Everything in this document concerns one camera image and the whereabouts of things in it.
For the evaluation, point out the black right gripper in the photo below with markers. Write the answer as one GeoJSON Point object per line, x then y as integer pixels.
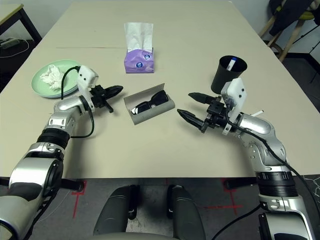
{"type": "Point", "coordinates": [216, 113]}

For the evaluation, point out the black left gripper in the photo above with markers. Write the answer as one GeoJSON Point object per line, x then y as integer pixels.
{"type": "Point", "coordinates": [98, 96]}

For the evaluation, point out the black sunglasses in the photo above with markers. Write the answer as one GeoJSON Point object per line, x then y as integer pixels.
{"type": "Point", "coordinates": [160, 98]}

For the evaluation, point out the grey glasses case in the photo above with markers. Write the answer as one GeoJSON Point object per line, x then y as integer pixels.
{"type": "Point", "coordinates": [155, 111]}

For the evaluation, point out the white pen blue cap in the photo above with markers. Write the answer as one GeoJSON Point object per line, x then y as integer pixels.
{"type": "Point", "coordinates": [231, 64]}
{"type": "Point", "coordinates": [257, 113]}

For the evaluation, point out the white tissue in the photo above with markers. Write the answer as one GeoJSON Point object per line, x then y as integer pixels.
{"type": "Point", "coordinates": [52, 77]}

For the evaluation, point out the green plastic plate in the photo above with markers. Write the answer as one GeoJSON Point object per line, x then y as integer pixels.
{"type": "Point", "coordinates": [36, 83]}

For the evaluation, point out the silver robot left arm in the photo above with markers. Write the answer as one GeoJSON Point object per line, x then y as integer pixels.
{"type": "Point", "coordinates": [65, 105]}

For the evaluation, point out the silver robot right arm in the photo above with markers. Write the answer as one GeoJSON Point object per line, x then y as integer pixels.
{"type": "Point", "coordinates": [257, 125]}

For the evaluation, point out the black cup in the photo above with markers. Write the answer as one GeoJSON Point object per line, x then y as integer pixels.
{"type": "Point", "coordinates": [220, 77]}

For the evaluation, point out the blue plastic plate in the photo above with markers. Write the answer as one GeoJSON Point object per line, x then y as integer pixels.
{"type": "Point", "coordinates": [71, 92]}

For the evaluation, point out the purple tissue pack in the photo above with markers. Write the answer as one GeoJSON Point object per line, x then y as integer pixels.
{"type": "Point", "coordinates": [138, 63]}

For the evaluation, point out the black table foot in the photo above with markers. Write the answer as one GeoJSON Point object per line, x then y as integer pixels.
{"type": "Point", "coordinates": [240, 183]}
{"type": "Point", "coordinates": [72, 185]}

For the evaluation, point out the grey robot right leg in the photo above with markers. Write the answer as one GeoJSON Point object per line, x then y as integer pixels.
{"type": "Point", "coordinates": [185, 215]}

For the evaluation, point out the grey robot leg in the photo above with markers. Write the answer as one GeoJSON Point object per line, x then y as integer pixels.
{"type": "Point", "coordinates": [185, 215]}
{"type": "Point", "coordinates": [112, 212]}

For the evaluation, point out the wooden side table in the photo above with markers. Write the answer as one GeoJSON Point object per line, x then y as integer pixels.
{"type": "Point", "coordinates": [31, 26]}

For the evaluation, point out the red floor tape mark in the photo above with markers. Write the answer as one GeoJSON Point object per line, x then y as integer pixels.
{"type": "Point", "coordinates": [76, 202]}

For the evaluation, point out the grey robot left leg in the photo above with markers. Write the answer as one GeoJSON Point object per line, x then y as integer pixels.
{"type": "Point", "coordinates": [112, 212]}

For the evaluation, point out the wooden stool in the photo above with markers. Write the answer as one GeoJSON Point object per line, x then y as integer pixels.
{"type": "Point", "coordinates": [291, 41]}

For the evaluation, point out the grey power strip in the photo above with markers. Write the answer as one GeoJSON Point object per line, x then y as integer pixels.
{"type": "Point", "coordinates": [8, 42]}

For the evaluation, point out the dark jacket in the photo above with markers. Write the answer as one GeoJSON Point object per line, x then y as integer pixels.
{"type": "Point", "coordinates": [285, 17]}

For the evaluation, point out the grey robot torso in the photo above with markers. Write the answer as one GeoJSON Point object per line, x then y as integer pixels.
{"type": "Point", "coordinates": [130, 237]}

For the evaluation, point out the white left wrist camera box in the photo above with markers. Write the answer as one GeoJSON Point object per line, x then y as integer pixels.
{"type": "Point", "coordinates": [86, 75]}

